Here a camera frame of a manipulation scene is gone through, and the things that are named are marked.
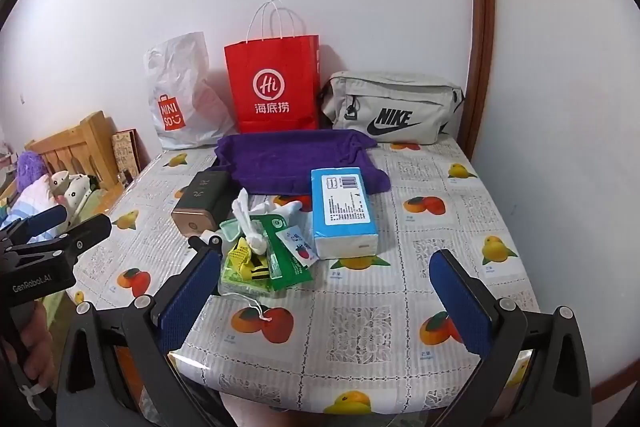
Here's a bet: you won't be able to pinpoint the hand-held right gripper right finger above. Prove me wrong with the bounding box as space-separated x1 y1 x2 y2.
430 248 599 427

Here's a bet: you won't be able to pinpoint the purple towel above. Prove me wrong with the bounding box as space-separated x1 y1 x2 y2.
214 129 392 196

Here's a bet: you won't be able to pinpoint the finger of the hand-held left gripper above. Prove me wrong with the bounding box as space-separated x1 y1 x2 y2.
0 204 69 244
5 214 113 269

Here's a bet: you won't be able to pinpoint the white plastic shopping bag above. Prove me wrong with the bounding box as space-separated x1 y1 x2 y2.
144 32 236 151

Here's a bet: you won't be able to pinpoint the green wet wipe packet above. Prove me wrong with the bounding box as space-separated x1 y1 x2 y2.
257 214 318 293

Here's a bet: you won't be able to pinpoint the white glove green cuff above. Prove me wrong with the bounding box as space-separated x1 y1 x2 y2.
220 188 304 254

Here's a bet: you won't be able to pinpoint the dark green box gold end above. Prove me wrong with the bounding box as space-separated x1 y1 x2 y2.
171 171 233 238

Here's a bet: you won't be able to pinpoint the purple plush toy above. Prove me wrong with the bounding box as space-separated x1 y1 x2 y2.
17 152 48 198

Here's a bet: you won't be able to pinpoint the pastel striped blanket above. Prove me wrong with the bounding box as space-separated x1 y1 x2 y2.
0 184 66 228

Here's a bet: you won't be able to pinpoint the brown picture frame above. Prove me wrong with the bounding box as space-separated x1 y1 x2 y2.
111 129 143 185

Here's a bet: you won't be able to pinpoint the white mesh drawstring bag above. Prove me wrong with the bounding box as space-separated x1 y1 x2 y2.
218 252 286 325

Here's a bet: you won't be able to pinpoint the yellow pouch black straps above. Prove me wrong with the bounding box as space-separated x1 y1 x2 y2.
227 239 271 283

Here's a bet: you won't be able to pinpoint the blue tissue pack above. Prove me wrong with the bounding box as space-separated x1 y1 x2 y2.
310 167 379 260

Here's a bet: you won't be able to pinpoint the grey fabric waist bag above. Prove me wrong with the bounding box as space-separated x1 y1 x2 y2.
320 71 466 145

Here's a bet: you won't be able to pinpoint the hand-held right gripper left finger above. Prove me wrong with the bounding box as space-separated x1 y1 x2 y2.
52 250 225 427

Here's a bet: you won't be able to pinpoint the person's left hand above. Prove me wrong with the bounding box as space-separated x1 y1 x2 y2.
21 301 57 391

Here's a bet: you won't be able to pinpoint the small printed white packet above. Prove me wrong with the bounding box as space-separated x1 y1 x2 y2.
277 224 318 265

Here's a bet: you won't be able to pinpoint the red paper shopping bag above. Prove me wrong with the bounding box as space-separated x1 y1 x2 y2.
223 0 321 135

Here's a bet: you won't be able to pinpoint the wooden bed headboard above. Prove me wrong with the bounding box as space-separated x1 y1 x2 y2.
25 111 126 202

